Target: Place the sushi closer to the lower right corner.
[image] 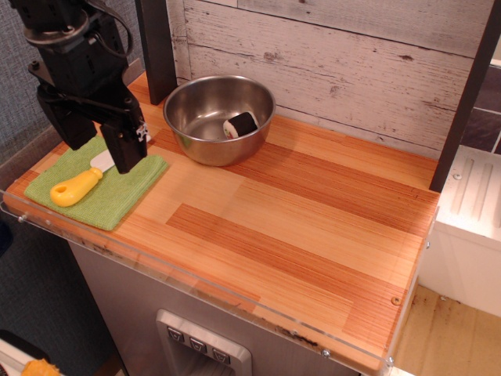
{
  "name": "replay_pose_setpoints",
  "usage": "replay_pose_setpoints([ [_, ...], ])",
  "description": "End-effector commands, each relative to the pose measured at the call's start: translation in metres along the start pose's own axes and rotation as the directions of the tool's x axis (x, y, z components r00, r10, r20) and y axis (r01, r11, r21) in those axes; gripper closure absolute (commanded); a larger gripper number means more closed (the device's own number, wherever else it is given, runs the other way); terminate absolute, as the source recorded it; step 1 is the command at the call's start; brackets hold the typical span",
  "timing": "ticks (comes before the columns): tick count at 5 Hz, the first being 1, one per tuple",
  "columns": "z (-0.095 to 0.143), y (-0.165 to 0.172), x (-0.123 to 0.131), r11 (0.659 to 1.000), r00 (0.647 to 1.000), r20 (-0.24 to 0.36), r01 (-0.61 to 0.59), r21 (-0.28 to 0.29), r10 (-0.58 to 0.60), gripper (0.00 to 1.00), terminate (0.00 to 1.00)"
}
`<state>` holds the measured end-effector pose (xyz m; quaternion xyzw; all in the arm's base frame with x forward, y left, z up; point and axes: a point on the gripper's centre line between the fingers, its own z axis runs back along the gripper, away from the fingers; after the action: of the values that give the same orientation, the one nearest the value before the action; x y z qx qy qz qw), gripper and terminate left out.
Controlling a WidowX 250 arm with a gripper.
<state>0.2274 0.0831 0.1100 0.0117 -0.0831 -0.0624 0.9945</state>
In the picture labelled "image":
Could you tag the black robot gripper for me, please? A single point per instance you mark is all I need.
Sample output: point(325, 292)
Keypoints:
point(81, 86)

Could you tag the plush sushi roll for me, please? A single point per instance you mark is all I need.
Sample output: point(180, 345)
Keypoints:
point(240, 125)

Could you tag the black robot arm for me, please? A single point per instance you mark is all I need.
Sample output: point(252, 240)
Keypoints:
point(32, 13)

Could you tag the green cloth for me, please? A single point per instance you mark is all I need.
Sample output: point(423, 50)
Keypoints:
point(114, 195)

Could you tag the stainless steel bowl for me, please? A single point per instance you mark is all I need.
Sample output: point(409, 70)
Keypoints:
point(196, 110)

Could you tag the clear acrylic edge guard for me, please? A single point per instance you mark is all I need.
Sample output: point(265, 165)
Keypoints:
point(332, 278)

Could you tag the silver dispenser panel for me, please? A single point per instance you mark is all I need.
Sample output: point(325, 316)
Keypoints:
point(194, 350)

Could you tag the yellow object bottom left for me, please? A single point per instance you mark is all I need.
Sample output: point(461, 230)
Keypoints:
point(40, 368)

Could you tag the white toy sink unit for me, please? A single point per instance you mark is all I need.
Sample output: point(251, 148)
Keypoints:
point(462, 257)

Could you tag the yellow handled toy knife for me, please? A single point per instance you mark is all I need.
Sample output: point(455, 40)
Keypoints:
point(71, 191)

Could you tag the dark left post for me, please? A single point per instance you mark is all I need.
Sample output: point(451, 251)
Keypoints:
point(157, 48)

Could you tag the dark post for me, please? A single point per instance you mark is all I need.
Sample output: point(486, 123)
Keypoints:
point(472, 87)
point(157, 48)

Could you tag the dark right post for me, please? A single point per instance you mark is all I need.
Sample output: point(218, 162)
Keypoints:
point(472, 87)

